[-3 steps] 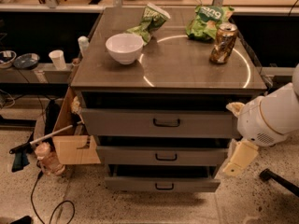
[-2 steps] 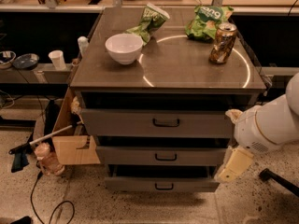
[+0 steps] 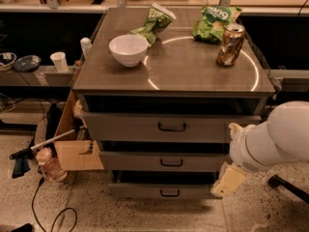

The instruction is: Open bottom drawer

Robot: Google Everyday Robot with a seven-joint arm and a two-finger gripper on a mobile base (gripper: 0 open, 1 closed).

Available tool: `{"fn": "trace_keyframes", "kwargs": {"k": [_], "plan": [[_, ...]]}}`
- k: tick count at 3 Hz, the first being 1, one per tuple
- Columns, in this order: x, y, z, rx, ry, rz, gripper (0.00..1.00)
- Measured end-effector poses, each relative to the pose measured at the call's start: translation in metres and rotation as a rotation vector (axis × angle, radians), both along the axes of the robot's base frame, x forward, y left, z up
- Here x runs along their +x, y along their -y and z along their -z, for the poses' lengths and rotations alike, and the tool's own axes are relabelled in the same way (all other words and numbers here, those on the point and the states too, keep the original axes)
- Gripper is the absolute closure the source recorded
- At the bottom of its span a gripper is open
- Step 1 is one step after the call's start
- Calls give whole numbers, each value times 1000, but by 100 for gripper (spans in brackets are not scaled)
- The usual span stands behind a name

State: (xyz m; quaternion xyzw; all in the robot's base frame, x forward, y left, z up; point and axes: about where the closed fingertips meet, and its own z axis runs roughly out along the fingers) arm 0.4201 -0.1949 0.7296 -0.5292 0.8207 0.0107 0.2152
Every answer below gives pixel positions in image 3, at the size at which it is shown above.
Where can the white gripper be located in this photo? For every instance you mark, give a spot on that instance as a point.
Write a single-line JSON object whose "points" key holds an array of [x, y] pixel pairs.
{"points": [[241, 150]]}

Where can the grey bottom drawer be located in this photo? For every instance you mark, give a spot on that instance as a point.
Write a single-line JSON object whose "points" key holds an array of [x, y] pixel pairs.
{"points": [[162, 185]]}

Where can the grey drawer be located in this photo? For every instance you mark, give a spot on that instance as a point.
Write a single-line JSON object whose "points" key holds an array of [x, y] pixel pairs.
{"points": [[179, 162], [164, 127], [162, 185]]}

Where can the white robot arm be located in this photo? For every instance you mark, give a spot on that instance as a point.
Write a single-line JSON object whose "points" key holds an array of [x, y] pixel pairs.
{"points": [[283, 137]]}

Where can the grey drawer cabinet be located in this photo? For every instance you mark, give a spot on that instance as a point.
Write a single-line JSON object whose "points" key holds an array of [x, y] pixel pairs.
{"points": [[178, 76]]}

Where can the grey middle drawer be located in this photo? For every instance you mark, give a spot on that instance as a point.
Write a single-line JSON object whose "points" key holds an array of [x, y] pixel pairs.
{"points": [[179, 162]]}

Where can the grey top drawer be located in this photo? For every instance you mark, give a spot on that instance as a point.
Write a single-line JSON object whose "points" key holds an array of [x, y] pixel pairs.
{"points": [[164, 127]]}

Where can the black chair leg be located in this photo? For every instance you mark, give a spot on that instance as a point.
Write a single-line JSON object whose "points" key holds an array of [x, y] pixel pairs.
{"points": [[275, 181]]}

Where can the crushed gold soda can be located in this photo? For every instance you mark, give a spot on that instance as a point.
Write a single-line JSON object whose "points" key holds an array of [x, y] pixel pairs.
{"points": [[232, 41]]}

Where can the green chip bag right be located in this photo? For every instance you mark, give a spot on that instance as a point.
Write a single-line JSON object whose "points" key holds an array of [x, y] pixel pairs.
{"points": [[211, 25]]}

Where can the green chip bag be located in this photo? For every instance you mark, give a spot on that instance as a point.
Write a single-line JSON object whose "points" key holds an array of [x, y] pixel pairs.
{"points": [[158, 18], [211, 25]]}

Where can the cardboard box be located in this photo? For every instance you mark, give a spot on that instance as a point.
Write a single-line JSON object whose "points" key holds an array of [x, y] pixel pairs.
{"points": [[75, 151]]}

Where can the white bowl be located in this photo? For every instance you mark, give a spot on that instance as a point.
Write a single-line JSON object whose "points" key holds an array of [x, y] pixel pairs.
{"points": [[129, 50]]}

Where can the green chip bag left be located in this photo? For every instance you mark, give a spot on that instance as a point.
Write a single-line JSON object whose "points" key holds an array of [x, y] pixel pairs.
{"points": [[158, 18]]}

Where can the clear plastic jug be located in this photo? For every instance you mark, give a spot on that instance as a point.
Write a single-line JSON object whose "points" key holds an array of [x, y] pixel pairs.
{"points": [[50, 166]]}

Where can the white plastic bottle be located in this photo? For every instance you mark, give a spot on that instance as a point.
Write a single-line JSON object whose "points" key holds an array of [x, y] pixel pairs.
{"points": [[86, 45]]}

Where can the white paper cup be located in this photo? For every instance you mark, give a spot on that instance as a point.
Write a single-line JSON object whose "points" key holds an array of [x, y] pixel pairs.
{"points": [[60, 62]]}

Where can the grabber stick tool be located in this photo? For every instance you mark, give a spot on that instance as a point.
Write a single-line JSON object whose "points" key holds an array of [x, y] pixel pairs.
{"points": [[21, 165]]}

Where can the grey side shelf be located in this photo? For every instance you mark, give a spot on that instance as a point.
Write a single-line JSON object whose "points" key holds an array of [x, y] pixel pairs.
{"points": [[45, 76]]}

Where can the blue plate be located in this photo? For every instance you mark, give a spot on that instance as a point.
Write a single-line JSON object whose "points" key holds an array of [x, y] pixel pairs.
{"points": [[27, 64]]}

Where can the small bowl far left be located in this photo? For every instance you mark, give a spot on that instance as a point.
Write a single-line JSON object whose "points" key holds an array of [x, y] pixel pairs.
{"points": [[7, 60]]}

